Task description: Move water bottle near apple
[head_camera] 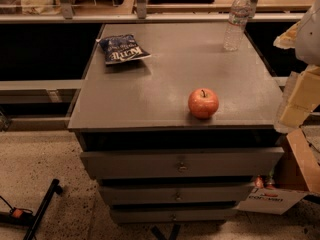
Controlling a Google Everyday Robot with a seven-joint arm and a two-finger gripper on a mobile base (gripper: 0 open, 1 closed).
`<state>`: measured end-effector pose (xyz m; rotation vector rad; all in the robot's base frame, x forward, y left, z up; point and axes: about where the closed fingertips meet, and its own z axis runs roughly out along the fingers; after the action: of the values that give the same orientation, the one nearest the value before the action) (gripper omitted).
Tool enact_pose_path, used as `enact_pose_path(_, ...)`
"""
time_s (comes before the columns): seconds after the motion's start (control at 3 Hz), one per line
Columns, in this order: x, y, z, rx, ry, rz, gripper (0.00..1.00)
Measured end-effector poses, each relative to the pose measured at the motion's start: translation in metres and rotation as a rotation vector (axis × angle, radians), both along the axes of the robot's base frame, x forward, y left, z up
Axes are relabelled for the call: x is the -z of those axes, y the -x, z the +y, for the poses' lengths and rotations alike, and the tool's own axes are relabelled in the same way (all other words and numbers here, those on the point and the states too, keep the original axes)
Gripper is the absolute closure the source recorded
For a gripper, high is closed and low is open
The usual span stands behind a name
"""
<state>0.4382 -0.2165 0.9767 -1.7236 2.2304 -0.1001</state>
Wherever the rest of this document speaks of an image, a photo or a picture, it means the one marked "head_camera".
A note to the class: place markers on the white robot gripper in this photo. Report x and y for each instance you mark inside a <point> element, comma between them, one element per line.
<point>308,39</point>

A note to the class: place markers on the clear plastic water bottle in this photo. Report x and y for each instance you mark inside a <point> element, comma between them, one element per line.
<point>238,17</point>

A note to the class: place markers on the red apple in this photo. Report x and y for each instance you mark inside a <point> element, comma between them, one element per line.
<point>203,103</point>

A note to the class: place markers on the red small bottle on floor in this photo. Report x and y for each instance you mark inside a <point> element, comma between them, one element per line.
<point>259,182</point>

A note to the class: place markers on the brown cardboard box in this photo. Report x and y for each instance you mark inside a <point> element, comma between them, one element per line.
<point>298,168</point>

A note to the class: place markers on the white printed cardboard flap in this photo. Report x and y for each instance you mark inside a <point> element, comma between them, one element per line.
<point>271,201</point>

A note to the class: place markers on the top drawer knob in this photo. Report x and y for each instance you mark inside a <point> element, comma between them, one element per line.
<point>181,167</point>

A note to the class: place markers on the grey drawer cabinet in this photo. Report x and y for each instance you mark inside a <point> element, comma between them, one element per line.
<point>134,126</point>

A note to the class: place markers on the middle drawer knob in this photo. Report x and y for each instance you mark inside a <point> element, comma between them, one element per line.
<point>178,196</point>

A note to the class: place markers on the blue Kettle chips bag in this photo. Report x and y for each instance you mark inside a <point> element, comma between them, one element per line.
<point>121,49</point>

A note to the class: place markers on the black metal stand leg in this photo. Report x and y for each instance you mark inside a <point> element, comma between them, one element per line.
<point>54,188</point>

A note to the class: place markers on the orange black floor clamp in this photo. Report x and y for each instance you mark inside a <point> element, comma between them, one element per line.
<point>16,216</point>

